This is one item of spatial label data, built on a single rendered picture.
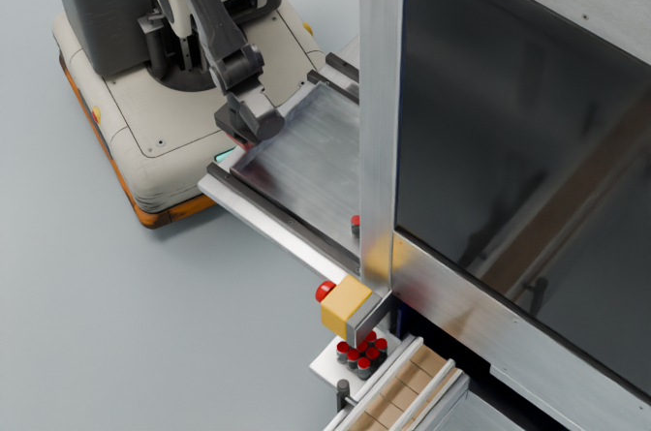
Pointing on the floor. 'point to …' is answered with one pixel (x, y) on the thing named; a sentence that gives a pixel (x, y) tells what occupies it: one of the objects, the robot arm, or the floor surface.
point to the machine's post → (381, 109)
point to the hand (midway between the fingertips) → (249, 147)
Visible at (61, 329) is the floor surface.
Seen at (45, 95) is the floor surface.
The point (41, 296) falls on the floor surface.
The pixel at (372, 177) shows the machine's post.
